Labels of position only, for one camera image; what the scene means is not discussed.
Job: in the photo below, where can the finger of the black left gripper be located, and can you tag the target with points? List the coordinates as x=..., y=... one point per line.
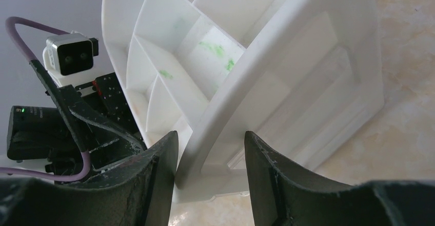
x=85, y=113

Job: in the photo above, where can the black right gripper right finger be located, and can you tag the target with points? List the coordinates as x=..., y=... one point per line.
x=282, y=192

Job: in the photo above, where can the white plastic drawer organizer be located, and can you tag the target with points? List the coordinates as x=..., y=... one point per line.
x=303, y=75

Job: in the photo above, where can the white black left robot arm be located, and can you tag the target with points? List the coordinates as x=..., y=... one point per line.
x=39, y=140

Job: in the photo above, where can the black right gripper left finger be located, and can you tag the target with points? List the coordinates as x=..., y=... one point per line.
x=137, y=192

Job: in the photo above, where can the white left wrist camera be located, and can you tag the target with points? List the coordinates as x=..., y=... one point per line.
x=69, y=58

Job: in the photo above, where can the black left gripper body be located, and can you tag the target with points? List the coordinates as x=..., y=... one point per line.
x=38, y=138

